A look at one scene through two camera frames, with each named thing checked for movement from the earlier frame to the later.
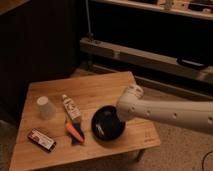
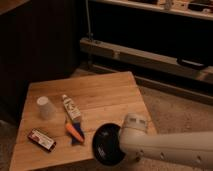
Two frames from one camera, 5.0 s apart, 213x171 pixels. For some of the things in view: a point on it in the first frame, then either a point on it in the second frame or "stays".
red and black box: [41, 139] stays
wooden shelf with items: [201, 9] stays
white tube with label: [72, 110] stays
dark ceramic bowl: [106, 123] to [106, 145]
